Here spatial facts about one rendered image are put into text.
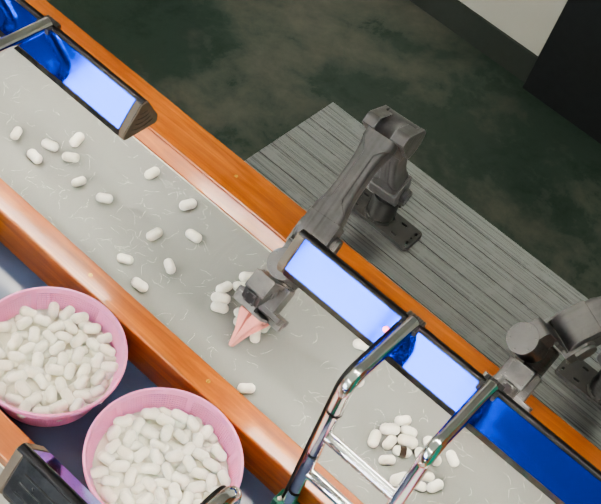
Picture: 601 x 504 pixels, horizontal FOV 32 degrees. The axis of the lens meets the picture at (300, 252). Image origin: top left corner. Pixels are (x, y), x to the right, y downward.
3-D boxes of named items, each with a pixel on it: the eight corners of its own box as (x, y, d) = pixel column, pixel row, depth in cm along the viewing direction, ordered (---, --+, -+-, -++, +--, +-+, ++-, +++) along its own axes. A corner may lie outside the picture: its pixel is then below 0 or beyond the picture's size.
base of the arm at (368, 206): (415, 229, 224) (434, 213, 228) (344, 172, 229) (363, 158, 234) (404, 252, 230) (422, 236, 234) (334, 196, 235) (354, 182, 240)
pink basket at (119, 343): (54, 292, 202) (57, 262, 195) (153, 383, 195) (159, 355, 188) (-63, 371, 187) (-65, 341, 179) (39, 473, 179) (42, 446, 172)
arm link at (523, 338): (521, 369, 177) (583, 332, 175) (497, 327, 182) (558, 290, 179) (540, 385, 187) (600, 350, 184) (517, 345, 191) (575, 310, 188)
